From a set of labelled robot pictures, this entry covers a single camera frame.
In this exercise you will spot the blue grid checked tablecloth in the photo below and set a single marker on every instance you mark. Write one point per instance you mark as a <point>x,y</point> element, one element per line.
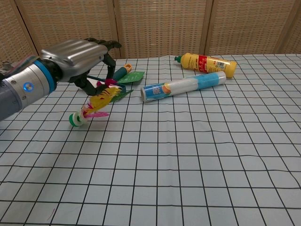
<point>164,146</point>

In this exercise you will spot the clear blue plastic roll tube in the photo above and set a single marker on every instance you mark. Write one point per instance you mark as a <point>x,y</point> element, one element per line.
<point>183,86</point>

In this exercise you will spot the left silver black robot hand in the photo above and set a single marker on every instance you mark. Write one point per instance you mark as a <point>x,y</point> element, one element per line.
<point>80,63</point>

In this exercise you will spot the feather shuttlecock toy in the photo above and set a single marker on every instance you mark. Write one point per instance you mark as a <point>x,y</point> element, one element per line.
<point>98,103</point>

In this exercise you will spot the woven bamboo folding screen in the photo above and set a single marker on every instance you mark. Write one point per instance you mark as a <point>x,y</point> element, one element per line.
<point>150,27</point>

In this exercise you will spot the green paper packet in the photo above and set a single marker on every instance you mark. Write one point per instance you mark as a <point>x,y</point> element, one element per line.
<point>132,77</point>

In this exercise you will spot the yellow bottle green cap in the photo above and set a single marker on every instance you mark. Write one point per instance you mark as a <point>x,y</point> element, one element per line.
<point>205,64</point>

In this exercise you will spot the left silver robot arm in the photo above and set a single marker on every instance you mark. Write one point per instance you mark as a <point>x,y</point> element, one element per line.
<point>23,87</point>

